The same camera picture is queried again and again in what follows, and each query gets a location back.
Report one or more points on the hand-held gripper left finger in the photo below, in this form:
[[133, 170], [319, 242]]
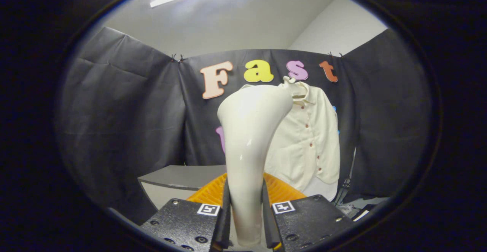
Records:
[[224, 216]]

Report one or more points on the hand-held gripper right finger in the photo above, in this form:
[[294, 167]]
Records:
[[266, 221]]

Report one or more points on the white garment steamer head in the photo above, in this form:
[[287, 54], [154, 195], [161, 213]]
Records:
[[247, 141]]

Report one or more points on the cream button shirt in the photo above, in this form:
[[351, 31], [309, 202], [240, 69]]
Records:
[[312, 130]]

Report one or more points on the white garment steamer base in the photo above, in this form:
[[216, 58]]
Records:
[[323, 190]]

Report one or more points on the white plastic clothes hanger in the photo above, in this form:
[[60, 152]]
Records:
[[295, 88]]

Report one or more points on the grey cabinet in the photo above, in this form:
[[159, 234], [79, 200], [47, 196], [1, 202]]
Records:
[[171, 176]]

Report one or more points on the black backdrop cloth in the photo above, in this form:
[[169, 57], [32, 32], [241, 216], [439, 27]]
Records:
[[125, 111]]

